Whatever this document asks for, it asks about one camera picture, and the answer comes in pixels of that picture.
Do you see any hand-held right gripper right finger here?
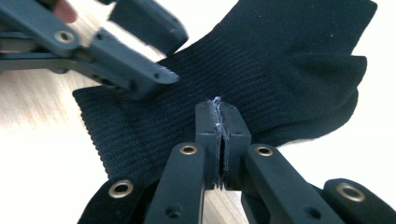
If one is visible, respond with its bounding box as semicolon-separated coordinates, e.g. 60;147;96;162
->
221;104;345;224

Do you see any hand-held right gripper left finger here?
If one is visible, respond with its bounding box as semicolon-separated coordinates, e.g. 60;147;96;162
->
144;101;222;224

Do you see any black sock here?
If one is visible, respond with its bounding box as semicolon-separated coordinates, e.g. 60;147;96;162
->
72;0;378;181
255;88;360;147

